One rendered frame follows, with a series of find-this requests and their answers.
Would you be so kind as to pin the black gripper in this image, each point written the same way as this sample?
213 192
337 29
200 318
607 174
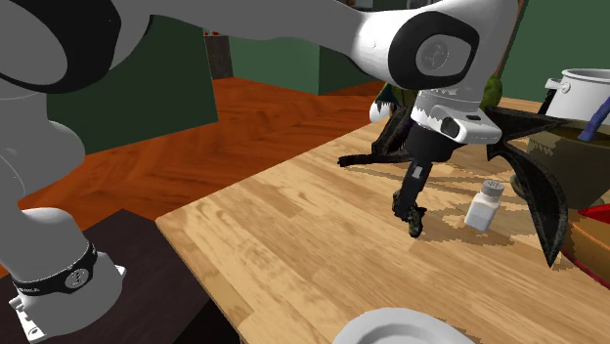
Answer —
426 145

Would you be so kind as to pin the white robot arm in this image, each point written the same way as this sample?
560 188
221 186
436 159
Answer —
286 24

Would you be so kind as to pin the white shaker with grey cap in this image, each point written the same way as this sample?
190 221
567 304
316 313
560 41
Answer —
483 209

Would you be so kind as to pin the black winged figure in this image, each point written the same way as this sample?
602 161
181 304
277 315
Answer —
543 190

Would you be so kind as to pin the white plate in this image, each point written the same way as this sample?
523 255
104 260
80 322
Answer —
400 331

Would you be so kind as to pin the dark olive container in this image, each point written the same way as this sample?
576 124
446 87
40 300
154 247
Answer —
574 164

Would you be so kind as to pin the green cabinet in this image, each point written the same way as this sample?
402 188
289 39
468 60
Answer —
162 86
286 64

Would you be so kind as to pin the wooden box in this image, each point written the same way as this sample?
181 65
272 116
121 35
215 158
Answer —
588 247

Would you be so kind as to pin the red flat object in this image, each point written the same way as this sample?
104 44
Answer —
598 213

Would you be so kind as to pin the white pot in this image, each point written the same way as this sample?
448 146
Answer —
583 95

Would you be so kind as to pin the dark robot stand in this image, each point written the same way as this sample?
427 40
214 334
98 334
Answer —
148 266

